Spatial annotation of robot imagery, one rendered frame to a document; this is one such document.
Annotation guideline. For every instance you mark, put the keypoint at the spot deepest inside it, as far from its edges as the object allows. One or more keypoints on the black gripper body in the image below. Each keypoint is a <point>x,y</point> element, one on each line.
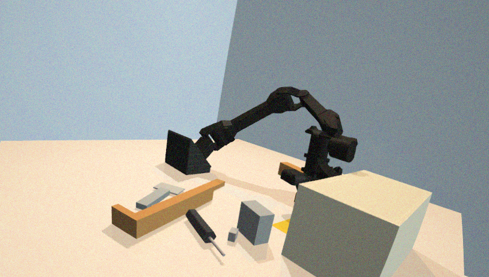
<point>295,178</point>

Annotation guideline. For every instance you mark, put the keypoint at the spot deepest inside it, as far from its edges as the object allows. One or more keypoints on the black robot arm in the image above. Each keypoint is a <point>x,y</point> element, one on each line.
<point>328,139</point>

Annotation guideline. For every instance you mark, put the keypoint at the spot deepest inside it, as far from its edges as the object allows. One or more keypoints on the black-handled tool with grey metal rod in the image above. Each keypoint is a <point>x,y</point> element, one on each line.
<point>202,228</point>

